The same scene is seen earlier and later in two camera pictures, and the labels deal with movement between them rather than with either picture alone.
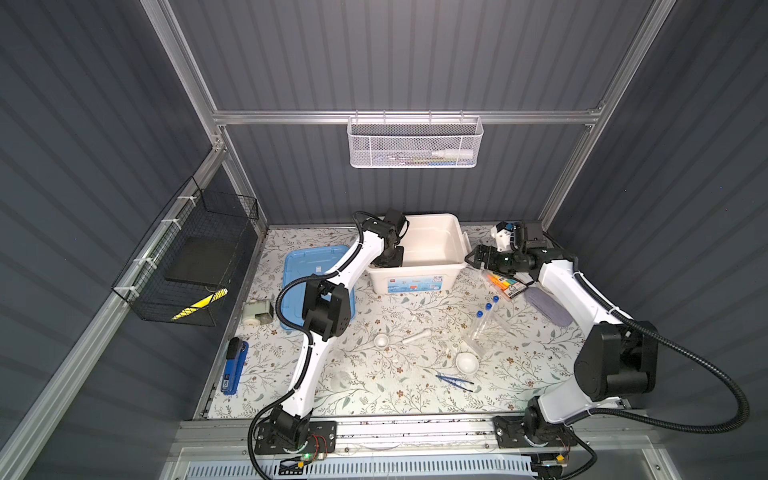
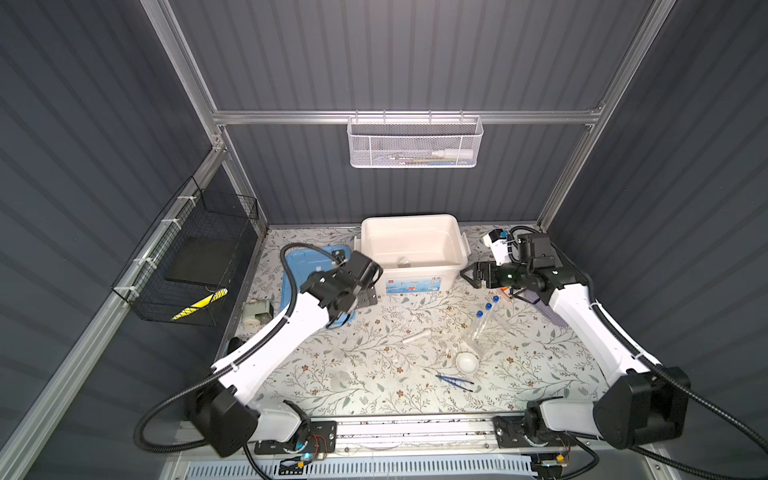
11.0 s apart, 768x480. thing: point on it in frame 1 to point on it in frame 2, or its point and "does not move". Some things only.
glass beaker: [340, 380] does not move
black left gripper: [396, 260] to [368, 296]
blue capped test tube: [488, 309] does not move
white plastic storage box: [435, 249] does not move
